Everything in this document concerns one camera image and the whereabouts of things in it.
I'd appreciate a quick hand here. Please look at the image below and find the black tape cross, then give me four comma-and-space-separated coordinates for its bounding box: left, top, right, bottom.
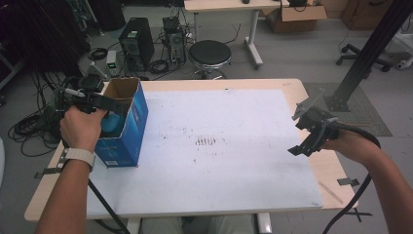
341, 208, 373, 224

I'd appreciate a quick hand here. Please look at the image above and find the black computer tower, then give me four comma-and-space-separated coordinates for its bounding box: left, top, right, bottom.
118, 17, 156, 72

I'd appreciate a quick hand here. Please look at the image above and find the open computer case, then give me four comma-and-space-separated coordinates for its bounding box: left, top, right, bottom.
162, 16, 188, 66

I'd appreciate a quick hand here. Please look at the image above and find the beige desk with white legs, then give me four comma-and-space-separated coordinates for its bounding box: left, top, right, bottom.
183, 0, 290, 70

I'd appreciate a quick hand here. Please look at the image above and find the open brown cardboard box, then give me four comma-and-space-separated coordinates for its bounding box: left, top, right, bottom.
265, 3, 328, 34

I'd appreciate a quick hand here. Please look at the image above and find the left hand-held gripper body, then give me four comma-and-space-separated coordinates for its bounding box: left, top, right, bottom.
53, 61, 109, 115

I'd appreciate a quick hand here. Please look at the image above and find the black metal stand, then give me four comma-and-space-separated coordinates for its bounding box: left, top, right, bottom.
323, 0, 413, 113

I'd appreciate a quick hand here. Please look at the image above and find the black round stool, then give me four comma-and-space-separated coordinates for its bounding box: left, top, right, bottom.
188, 39, 233, 81

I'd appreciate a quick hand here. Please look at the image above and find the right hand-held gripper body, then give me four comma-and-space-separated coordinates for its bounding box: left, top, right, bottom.
290, 87, 342, 144

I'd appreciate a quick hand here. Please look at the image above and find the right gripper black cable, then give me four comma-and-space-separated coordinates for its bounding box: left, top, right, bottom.
319, 120, 382, 234

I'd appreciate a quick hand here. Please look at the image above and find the black curtain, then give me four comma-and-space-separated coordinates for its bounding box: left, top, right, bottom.
0, 0, 128, 97

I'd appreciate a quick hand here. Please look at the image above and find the person's right hand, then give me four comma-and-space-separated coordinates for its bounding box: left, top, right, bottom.
319, 128, 376, 165

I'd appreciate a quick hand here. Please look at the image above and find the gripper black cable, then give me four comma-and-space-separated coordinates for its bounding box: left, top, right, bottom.
319, 120, 382, 234
87, 178, 131, 234

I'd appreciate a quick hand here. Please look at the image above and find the small white power unit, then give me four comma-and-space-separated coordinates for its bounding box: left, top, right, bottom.
105, 50, 120, 78

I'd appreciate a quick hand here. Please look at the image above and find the blue cardboard box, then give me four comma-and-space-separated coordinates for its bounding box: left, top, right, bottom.
94, 77, 150, 169

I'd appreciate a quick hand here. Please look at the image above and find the white mat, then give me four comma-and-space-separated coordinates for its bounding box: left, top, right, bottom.
87, 89, 324, 219

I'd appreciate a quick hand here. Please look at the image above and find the wristwatch with beige strap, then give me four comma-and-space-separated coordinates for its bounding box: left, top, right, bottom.
57, 147, 97, 173

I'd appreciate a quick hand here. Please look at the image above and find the grey floor mat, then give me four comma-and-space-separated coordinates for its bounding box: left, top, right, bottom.
303, 82, 394, 137

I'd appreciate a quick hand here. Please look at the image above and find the grey tape strip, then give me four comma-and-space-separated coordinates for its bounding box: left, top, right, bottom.
337, 177, 360, 187
33, 167, 61, 180

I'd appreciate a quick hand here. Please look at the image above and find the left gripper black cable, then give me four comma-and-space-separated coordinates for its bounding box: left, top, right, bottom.
87, 178, 131, 234

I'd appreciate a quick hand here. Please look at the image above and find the black office chair base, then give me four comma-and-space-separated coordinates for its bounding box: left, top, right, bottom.
335, 43, 394, 73

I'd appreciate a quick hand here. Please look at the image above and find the thin wooden strip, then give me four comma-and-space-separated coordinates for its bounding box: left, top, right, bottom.
318, 180, 344, 206

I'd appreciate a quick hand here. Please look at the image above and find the closed brown cardboard box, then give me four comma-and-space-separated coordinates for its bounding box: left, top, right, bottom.
340, 0, 395, 32

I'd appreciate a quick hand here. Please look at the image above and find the bundle of floor cables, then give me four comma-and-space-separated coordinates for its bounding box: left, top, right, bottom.
7, 69, 81, 158

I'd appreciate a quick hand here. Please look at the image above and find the person's left hand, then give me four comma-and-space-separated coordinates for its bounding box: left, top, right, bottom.
58, 106, 109, 154

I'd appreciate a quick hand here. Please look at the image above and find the coiled black cable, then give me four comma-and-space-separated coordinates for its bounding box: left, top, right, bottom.
87, 47, 109, 61
148, 58, 170, 75

